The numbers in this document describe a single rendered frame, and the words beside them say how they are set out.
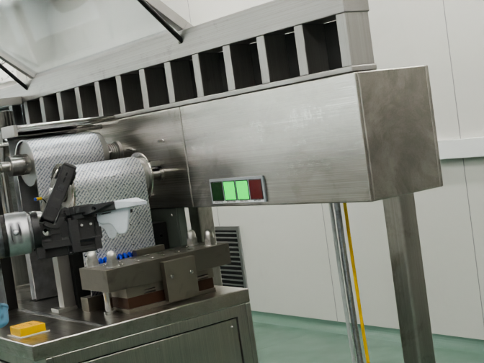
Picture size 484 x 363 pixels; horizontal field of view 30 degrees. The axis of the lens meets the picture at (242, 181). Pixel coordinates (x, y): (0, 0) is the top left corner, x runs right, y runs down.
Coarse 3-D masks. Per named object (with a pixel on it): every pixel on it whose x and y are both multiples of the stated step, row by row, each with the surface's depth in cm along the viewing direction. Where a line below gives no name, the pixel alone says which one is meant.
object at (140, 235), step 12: (144, 192) 267; (84, 204) 256; (132, 216) 264; (144, 216) 267; (132, 228) 264; (144, 228) 267; (108, 240) 260; (120, 240) 262; (132, 240) 264; (144, 240) 267; (84, 252) 255; (96, 252) 257; (120, 252) 262; (84, 264) 255
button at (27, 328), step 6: (18, 324) 236; (24, 324) 234; (30, 324) 233; (36, 324) 232; (42, 324) 233; (12, 330) 233; (18, 330) 230; (24, 330) 230; (30, 330) 231; (36, 330) 232; (42, 330) 233
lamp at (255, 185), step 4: (252, 180) 240; (256, 180) 238; (252, 184) 240; (256, 184) 239; (260, 184) 237; (252, 188) 240; (256, 188) 239; (260, 188) 238; (252, 192) 241; (256, 192) 239; (260, 192) 238; (252, 196) 241; (256, 196) 239; (260, 196) 238
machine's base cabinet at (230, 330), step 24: (216, 312) 250; (240, 312) 255; (144, 336) 236; (168, 336) 241; (192, 336) 245; (216, 336) 250; (240, 336) 255; (0, 360) 246; (24, 360) 231; (48, 360) 220; (72, 360) 224; (96, 360) 228; (120, 360) 232; (144, 360) 236; (168, 360) 240; (192, 360) 245; (216, 360) 249; (240, 360) 254
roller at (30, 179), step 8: (24, 144) 278; (104, 144) 288; (24, 152) 279; (104, 152) 287; (32, 160) 275; (104, 160) 288; (32, 168) 276; (24, 176) 282; (32, 176) 277; (32, 184) 278
